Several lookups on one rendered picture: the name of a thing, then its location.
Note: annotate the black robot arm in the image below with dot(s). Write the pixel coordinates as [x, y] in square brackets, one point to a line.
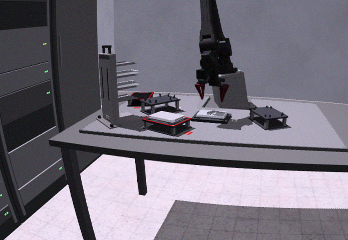
[210, 37]

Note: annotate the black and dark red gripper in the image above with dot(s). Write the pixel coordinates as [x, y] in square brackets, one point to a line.
[217, 83]

